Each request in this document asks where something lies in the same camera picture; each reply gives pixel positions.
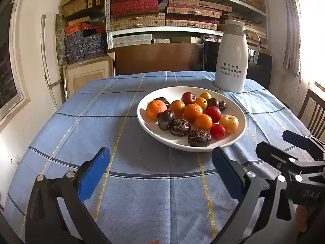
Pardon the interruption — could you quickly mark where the blue checked tablecloth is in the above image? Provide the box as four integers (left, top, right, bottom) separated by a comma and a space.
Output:
3, 70, 313, 244

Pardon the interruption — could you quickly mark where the white metal shelf rack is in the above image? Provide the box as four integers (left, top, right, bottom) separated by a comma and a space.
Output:
105, 0, 268, 49

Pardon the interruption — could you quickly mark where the red patterned box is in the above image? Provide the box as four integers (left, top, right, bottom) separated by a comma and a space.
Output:
111, 0, 159, 18

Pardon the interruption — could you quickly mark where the dark purple fruit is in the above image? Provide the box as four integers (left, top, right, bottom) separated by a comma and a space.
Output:
157, 109, 175, 131

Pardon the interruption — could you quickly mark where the orange round fruit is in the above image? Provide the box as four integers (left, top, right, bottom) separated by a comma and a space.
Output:
183, 103, 203, 124

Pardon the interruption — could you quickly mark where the orange tangerine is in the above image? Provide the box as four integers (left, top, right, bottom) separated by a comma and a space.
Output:
146, 99, 167, 121

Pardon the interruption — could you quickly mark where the blue patterned boxes stack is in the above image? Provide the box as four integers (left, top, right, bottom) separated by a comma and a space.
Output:
65, 29, 107, 63

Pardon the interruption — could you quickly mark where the dark red plum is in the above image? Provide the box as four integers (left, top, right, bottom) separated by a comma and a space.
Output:
181, 91, 197, 106

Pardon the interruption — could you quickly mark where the dark brown spiral fruit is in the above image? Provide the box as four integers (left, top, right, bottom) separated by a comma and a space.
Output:
169, 117, 191, 137

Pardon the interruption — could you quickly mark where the white ceramic plate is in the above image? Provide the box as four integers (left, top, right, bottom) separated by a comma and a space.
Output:
137, 86, 247, 153

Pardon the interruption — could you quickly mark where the framed picture leaning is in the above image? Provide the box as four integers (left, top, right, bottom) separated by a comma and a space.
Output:
63, 52, 116, 100

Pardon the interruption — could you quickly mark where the pale yellow apple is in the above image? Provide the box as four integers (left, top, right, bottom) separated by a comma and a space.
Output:
219, 115, 239, 133

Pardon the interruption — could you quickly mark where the red plum fruit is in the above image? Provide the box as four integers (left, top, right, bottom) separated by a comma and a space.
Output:
206, 106, 222, 123

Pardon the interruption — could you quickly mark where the white curtain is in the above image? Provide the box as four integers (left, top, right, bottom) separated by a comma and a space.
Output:
283, 0, 301, 76

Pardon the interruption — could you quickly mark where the brown wooden board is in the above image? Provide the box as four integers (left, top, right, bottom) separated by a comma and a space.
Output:
108, 43, 203, 75

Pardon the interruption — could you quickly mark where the small red cherry tomato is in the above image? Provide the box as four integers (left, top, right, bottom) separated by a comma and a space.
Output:
210, 124, 226, 139

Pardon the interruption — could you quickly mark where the wooden chair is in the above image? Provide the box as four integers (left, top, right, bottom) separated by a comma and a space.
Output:
298, 89, 325, 141

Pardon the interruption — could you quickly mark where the dark brown chestnut fruit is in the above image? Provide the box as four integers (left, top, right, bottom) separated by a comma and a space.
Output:
218, 100, 227, 111

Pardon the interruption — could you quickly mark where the white thermos jug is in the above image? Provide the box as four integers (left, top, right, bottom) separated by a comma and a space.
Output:
214, 20, 257, 93

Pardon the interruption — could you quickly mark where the window with white frame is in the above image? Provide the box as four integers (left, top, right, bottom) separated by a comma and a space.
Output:
1, 0, 30, 130

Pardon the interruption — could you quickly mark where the large dark mangosteen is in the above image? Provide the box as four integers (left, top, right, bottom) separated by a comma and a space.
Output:
188, 129, 211, 148

